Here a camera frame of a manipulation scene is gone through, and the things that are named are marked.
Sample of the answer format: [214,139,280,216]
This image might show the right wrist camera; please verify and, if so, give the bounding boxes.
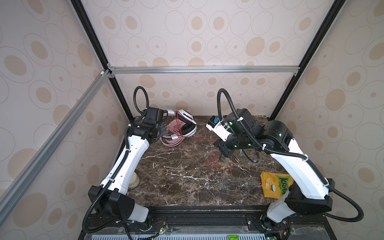
[206,116,231,142]

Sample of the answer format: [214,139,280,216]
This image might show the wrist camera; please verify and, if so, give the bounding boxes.
[143,107,176,127]
[206,116,231,142]

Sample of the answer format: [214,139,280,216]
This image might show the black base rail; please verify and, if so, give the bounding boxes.
[79,206,336,240]

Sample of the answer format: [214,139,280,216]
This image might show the right black corner post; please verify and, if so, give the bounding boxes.
[267,0,347,120]

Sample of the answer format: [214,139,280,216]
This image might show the red headphone cable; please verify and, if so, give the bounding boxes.
[175,112,238,172]

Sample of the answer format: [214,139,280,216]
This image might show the horizontal aluminium rail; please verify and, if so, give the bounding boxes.
[102,66,300,76]

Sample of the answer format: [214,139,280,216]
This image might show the left black corner post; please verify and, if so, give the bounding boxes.
[70,0,134,121]

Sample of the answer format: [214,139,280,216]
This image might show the pink headset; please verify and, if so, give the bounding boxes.
[160,119,185,148]

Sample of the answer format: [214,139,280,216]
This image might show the white black headphones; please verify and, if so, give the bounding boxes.
[175,110,197,138]

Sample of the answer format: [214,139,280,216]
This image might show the left diagonal aluminium rail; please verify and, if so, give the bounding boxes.
[1,70,112,225]

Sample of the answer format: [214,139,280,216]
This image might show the yellow snack bag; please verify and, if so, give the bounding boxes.
[261,172,294,200]

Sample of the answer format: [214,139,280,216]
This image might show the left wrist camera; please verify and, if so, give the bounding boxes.
[143,107,176,127]

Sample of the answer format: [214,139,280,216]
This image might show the black corner post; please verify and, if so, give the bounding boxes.
[267,0,347,120]
[70,0,134,121]

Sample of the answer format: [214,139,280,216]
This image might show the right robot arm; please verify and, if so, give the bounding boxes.
[207,88,364,229]

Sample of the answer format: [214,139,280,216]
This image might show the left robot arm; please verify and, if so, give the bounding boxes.
[82,105,167,234]

